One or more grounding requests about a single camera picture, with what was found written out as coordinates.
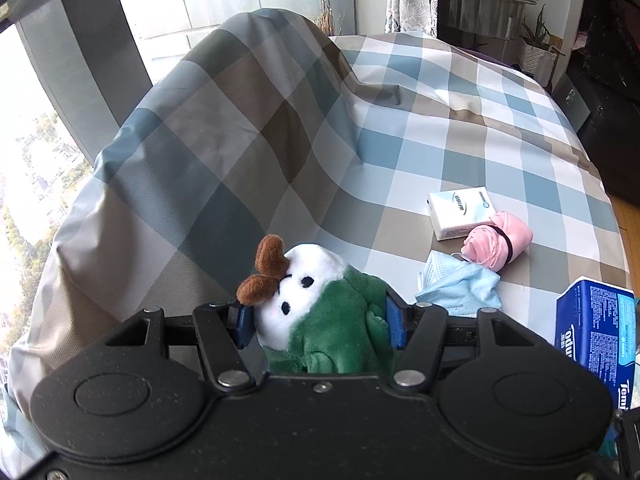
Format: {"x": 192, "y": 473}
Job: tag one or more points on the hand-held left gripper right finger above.
{"x": 395, "y": 322}

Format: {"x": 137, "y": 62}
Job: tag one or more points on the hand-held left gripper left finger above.
{"x": 242, "y": 327}

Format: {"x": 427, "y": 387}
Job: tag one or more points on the light blue face mask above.
{"x": 460, "y": 285}

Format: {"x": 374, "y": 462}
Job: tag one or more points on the green and white plush toy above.
{"x": 320, "y": 280}

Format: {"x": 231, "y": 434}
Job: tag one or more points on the small white tissue packet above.
{"x": 460, "y": 207}

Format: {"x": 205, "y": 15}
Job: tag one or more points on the pink face mask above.
{"x": 515, "y": 237}

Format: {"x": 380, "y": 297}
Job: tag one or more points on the checked tablecloth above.
{"x": 250, "y": 135}

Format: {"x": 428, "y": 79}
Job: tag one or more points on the blue tissue pack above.
{"x": 590, "y": 330}

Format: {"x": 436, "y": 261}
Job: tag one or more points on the grey leaning panel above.
{"x": 572, "y": 100}

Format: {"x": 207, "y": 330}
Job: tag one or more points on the potted plant in white pot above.
{"x": 537, "y": 57}

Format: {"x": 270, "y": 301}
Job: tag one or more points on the black leather sofa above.
{"x": 615, "y": 110}

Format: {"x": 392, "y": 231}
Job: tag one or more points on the dried grass bunch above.
{"x": 325, "y": 22}

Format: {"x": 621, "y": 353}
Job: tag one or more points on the covered side table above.
{"x": 475, "y": 5}

